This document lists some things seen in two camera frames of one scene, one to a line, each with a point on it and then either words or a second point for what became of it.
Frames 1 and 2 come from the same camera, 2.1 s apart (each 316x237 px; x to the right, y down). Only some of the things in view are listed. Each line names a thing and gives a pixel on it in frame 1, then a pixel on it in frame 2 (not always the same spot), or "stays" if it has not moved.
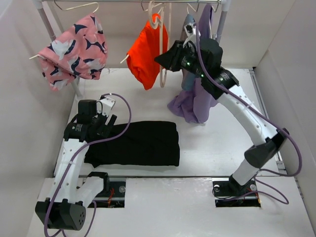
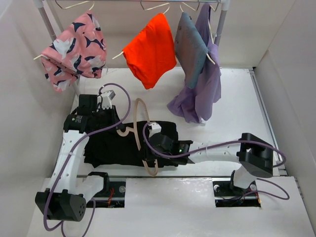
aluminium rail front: (166, 177) stays
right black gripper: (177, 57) -> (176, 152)
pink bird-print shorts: (81, 51) stays
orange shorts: (152, 42) stays
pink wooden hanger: (162, 9) -> (129, 131)
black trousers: (149, 143) stays
